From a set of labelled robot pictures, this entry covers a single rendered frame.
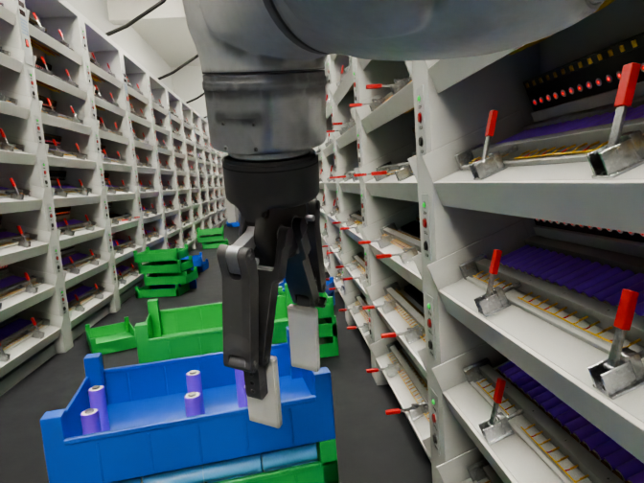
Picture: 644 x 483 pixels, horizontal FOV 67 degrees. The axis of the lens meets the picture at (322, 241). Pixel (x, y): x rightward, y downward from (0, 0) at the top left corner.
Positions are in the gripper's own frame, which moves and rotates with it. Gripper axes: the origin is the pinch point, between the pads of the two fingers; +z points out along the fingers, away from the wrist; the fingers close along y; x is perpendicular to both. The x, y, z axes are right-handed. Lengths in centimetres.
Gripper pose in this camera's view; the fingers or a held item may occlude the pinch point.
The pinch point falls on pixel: (286, 369)
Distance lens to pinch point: 47.0
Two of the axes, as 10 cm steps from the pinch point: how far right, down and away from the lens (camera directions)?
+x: 9.2, 1.1, -3.7
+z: 0.3, 9.3, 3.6
